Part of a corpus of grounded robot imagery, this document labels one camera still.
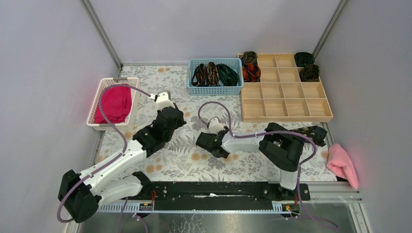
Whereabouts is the dark floral necktie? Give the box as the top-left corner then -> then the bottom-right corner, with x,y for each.
292,126 -> 327,147

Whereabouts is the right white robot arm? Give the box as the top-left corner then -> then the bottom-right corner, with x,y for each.
196,123 -> 308,200

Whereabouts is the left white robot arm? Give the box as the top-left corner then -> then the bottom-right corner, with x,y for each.
57,103 -> 186,223

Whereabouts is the floral table mat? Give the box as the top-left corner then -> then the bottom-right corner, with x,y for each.
93,66 -> 337,182

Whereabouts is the white plastic basket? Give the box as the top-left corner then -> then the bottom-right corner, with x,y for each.
86,77 -> 141,131

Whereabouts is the red folded cloth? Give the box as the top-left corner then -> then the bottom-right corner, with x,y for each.
93,86 -> 132,124

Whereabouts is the brown striped tie in basket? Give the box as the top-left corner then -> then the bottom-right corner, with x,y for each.
191,64 -> 208,87

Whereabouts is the brown patterned tie in basket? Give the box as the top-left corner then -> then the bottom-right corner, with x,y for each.
207,62 -> 220,86

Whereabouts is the dark green tie in basket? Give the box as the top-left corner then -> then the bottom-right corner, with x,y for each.
217,64 -> 239,86

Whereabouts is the rolled orange black tie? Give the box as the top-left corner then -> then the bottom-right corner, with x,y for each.
242,63 -> 261,83

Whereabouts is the blue plastic basket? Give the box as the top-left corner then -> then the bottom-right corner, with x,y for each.
187,58 -> 244,96

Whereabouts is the wooden compartment tray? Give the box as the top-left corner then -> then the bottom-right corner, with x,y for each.
240,54 -> 333,122

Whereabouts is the rolled dark striped tie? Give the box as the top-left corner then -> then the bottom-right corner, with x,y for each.
240,51 -> 258,65

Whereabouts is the rolled olive patterned tie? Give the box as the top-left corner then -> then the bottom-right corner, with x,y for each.
299,64 -> 320,82

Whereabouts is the rolled dark green tie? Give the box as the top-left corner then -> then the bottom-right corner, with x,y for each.
294,52 -> 315,67

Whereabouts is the pink cloth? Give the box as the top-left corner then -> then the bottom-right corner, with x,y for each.
326,143 -> 359,189

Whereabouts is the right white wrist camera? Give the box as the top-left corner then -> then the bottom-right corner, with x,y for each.
207,117 -> 225,134

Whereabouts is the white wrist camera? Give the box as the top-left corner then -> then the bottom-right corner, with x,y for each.
149,90 -> 177,110
207,117 -> 225,134

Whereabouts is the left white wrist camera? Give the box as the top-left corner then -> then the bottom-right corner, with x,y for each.
149,90 -> 177,110

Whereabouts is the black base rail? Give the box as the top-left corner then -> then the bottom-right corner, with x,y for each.
130,182 -> 311,211

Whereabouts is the grey slotted cable duct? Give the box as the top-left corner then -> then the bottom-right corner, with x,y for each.
97,202 -> 292,214

